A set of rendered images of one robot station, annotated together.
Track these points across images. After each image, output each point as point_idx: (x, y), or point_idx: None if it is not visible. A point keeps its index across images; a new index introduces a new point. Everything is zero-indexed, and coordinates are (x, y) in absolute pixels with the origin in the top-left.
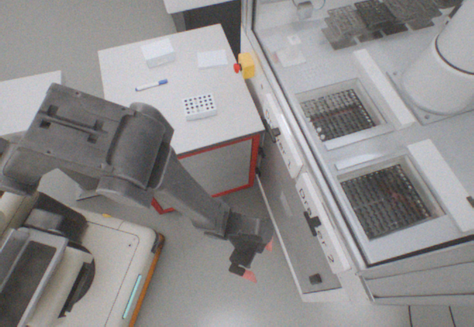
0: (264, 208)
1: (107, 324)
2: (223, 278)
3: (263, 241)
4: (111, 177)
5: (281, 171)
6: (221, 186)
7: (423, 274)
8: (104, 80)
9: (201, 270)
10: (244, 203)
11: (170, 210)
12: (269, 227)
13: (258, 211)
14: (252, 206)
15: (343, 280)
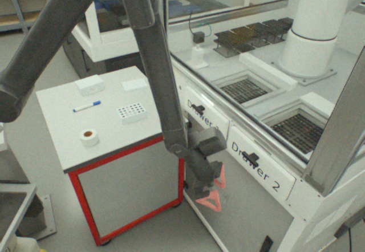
0: (197, 222)
1: None
2: None
3: (222, 144)
4: None
5: (209, 156)
6: (155, 200)
7: (350, 106)
8: (43, 109)
9: None
10: (177, 220)
11: (107, 238)
12: (223, 138)
13: (192, 226)
14: (186, 222)
15: (292, 204)
